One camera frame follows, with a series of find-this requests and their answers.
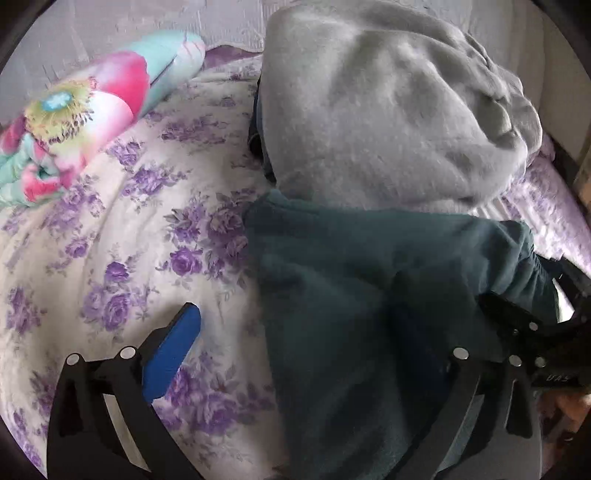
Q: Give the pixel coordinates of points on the purple floral bedspread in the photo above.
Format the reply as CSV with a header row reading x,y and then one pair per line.
x,y
152,223

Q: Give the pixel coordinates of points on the floral folded quilt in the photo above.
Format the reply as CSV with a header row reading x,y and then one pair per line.
x,y
47,146

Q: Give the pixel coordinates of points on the teal fleece pants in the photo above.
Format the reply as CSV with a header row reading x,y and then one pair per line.
x,y
362,310

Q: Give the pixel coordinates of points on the grey folded sweatpants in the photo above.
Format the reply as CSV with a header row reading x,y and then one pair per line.
x,y
374,105

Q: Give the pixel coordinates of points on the dark folded garment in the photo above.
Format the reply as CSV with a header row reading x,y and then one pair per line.
x,y
255,139

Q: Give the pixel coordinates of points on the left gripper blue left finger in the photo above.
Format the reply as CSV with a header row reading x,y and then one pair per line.
x,y
82,441

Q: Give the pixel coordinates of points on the person's right hand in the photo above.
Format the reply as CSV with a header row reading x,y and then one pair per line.
x,y
563,413

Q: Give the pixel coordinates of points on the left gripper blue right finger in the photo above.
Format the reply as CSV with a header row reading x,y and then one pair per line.
x,y
487,429

